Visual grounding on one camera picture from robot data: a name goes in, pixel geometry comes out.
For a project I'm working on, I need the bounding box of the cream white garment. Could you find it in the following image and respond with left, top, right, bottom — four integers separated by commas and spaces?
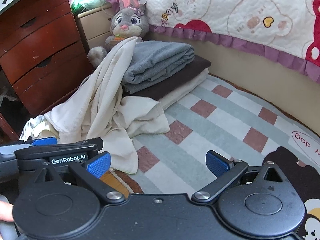
44, 37, 169, 174

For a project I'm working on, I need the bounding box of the person left hand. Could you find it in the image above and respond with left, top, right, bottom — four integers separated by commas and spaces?
0, 201, 14, 222

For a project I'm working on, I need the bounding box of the pale blue crumpled cloth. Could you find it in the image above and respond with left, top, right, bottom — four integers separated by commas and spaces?
19, 115, 59, 141

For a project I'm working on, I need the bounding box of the checkered floor rug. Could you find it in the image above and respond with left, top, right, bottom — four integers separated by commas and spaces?
100, 73, 320, 240

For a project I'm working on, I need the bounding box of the red-brown wooden drawer cabinet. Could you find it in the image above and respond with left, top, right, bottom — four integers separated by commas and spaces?
1, 0, 92, 116

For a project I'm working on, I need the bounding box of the cream folded cloth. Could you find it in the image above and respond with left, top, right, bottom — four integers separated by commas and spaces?
159, 68, 209, 110

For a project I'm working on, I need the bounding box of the beige bed base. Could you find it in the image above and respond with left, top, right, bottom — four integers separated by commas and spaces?
146, 33, 319, 134

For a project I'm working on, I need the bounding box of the dark brown folded cloth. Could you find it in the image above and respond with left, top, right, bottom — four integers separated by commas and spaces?
132, 55, 212, 100

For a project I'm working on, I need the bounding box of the beige nightstand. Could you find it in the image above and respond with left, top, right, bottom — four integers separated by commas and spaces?
75, 3, 115, 52

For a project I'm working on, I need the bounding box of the grey folded towel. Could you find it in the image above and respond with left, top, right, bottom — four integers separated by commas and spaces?
121, 41, 195, 94

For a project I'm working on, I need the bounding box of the grey bunny plush toy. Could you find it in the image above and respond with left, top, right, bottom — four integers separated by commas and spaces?
87, 7, 150, 68

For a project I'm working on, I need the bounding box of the cartoon quilt with purple ruffle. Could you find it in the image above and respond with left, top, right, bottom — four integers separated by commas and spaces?
146, 0, 319, 82

